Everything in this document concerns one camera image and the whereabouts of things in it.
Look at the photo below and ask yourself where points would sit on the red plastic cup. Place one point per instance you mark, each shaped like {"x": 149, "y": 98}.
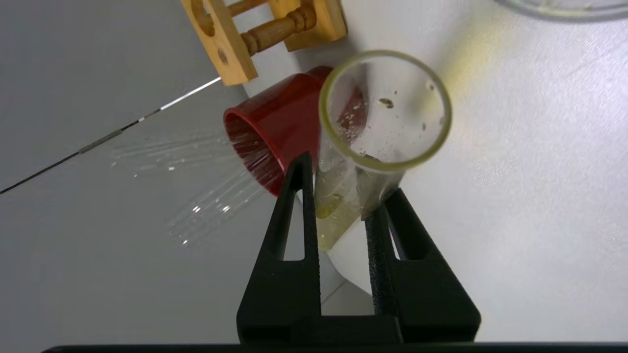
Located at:
{"x": 279, "y": 122}

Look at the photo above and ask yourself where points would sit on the yellow pigment liquid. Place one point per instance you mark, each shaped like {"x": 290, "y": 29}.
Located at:
{"x": 338, "y": 220}

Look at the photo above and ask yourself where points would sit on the yellow-stained glass test tube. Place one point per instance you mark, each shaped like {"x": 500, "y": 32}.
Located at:
{"x": 387, "y": 147}

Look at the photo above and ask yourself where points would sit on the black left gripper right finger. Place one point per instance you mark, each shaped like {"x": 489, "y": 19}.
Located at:
{"x": 431, "y": 304}

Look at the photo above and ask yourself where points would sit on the wooden test tube rack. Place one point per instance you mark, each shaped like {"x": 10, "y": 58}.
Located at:
{"x": 230, "y": 44}

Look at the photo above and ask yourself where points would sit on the empty clear test tube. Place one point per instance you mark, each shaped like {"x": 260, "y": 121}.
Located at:
{"x": 211, "y": 211}
{"x": 171, "y": 152}

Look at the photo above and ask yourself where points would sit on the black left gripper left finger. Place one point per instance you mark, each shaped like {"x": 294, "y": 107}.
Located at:
{"x": 279, "y": 294}

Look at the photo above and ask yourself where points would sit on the small clear glass beaker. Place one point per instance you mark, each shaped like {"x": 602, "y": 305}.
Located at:
{"x": 564, "y": 10}

